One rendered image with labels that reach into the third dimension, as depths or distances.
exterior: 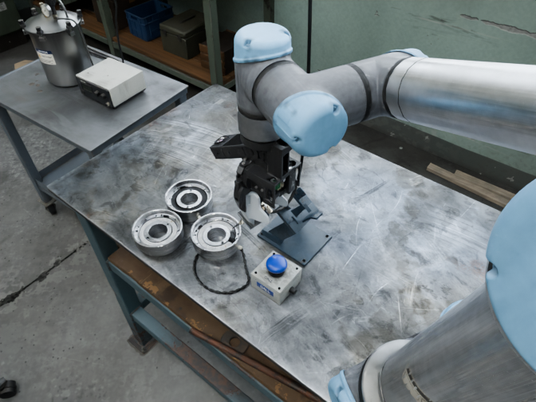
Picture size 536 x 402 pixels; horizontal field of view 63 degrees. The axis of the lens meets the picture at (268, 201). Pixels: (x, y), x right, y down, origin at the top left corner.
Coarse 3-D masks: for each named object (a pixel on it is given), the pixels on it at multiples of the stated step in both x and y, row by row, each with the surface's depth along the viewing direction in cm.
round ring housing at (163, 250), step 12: (144, 216) 94; (156, 216) 94; (168, 216) 95; (132, 228) 90; (156, 228) 94; (168, 228) 92; (180, 228) 90; (156, 240) 90; (180, 240) 91; (144, 252) 89; (156, 252) 88; (168, 252) 90
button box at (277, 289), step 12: (276, 252) 86; (264, 264) 84; (288, 264) 84; (252, 276) 82; (264, 276) 82; (276, 276) 81; (288, 276) 82; (300, 276) 84; (264, 288) 82; (276, 288) 80; (288, 288) 82; (276, 300) 82
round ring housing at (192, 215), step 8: (176, 184) 100; (184, 184) 101; (192, 184) 101; (200, 184) 101; (168, 192) 98; (184, 192) 99; (192, 192) 99; (208, 192) 99; (168, 200) 98; (176, 200) 98; (184, 200) 100; (192, 200) 101; (200, 200) 98; (208, 200) 96; (168, 208) 96; (200, 208) 94; (208, 208) 97; (184, 216) 95; (192, 216) 95
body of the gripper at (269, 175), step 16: (256, 144) 64; (272, 144) 64; (288, 144) 65; (256, 160) 69; (272, 160) 66; (288, 160) 66; (256, 176) 68; (272, 176) 68; (288, 176) 70; (256, 192) 73; (272, 192) 70; (288, 192) 72
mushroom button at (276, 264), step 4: (272, 256) 81; (276, 256) 81; (280, 256) 81; (268, 260) 81; (272, 260) 81; (276, 260) 81; (280, 260) 81; (284, 260) 81; (268, 264) 80; (272, 264) 80; (276, 264) 80; (280, 264) 80; (284, 264) 80; (268, 268) 80; (272, 268) 80; (276, 268) 80; (280, 268) 80; (284, 268) 80; (272, 272) 80; (276, 272) 80; (280, 272) 80
